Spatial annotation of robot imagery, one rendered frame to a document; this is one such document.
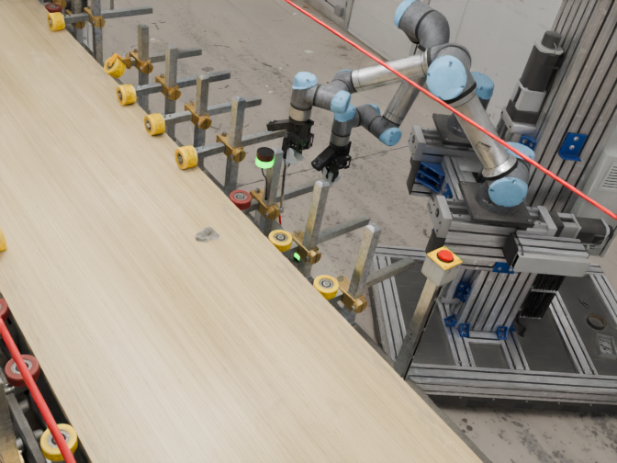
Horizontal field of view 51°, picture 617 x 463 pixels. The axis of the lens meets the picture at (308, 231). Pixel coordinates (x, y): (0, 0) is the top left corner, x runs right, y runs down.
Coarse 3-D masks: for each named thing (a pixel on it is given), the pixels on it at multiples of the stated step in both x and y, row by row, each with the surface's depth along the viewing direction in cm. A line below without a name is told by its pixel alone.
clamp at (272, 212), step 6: (252, 192) 241; (252, 198) 241; (258, 198) 238; (264, 204) 236; (276, 204) 237; (258, 210) 240; (264, 210) 236; (270, 210) 235; (276, 210) 236; (264, 216) 237; (270, 216) 235; (276, 216) 238
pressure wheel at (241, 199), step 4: (232, 192) 233; (236, 192) 233; (240, 192) 234; (244, 192) 234; (232, 196) 231; (236, 196) 232; (240, 196) 231; (244, 196) 232; (248, 196) 232; (232, 200) 229; (236, 200) 229; (240, 200) 230; (244, 200) 230; (248, 200) 230; (236, 204) 229; (240, 204) 229; (244, 204) 230; (248, 204) 231; (240, 208) 230; (244, 208) 231; (248, 208) 232
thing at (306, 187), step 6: (312, 180) 254; (318, 180) 255; (294, 186) 249; (300, 186) 250; (306, 186) 250; (312, 186) 252; (288, 192) 246; (294, 192) 247; (300, 192) 250; (306, 192) 252; (276, 198) 243; (288, 198) 247; (252, 204) 237; (258, 204) 238; (246, 210) 236; (252, 210) 238
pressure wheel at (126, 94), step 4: (128, 84) 266; (116, 88) 266; (120, 88) 262; (124, 88) 263; (128, 88) 263; (132, 88) 264; (116, 92) 267; (120, 92) 264; (124, 92) 262; (128, 92) 263; (132, 92) 264; (120, 96) 265; (124, 96) 262; (128, 96) 263; (132, 96) 264; (136, 96) 266; (120, 100) 266; (124, 100) 263; (128, 100) 264; (132, 100) 266; (120, 104) 267; (124, 104) 265; (128, 104) 267
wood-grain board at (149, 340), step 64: (0, 0) 325; (0, 64) 277; (64, 64) 285; (0, 128) 241; (64, 128) 248; (128, 128) 255; (0, 192) 214; (64, 192) 219; (128, 192) 224; (192, 192) 230; (0, 256) 192; (64, 256) 196; (128, 256) 200; (192, 256) 205; (256, 256) 209; (64, 320) 177; (128, 320) 181; (192, 320) 185; (256, 320) 188; (320, 320) 192; (64, 384) 162; (128, 384) 165; (192, 384) 168; (256, 384) 171; (320, 384) 174; (384, 384) 178; (128, 448) 151; (192, 448) 154; (256, 448) 157; (320, 448) 159; (384, 448) 162; (448, 448) 165
